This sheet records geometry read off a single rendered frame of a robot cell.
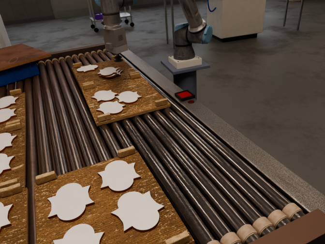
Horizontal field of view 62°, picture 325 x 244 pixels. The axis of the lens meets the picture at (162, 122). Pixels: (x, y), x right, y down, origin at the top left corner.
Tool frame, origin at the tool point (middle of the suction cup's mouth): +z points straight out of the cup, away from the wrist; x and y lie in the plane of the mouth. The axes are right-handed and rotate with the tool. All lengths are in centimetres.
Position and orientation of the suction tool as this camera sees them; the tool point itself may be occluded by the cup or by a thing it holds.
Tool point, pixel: (118, 60)
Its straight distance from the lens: 132.9
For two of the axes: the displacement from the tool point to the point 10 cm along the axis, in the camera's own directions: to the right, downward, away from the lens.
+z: 0.7, 8.5, 5.1
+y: 7.3, 3.0, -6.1
